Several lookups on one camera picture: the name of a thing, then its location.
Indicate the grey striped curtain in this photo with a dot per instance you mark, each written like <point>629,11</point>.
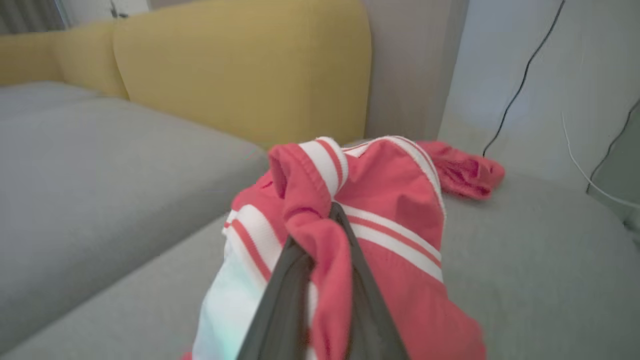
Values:
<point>27,15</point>

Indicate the large grey sofa seat cushion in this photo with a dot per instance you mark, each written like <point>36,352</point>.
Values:
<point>540,280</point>

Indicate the wide yellow sofa back cushion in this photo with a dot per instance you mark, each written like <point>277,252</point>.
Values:
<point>250,70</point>

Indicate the red white-striped sports garment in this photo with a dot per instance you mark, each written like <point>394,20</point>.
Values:
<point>400,200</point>

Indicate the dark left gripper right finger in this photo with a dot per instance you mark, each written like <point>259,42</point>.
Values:
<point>370,320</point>

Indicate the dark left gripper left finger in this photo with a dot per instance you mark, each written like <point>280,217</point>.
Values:
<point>280,310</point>

